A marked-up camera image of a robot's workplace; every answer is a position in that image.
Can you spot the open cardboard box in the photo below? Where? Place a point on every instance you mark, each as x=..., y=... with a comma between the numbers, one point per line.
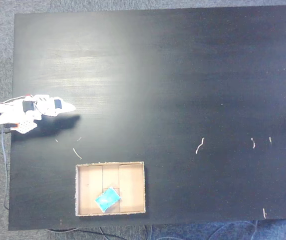
x=132, y=189

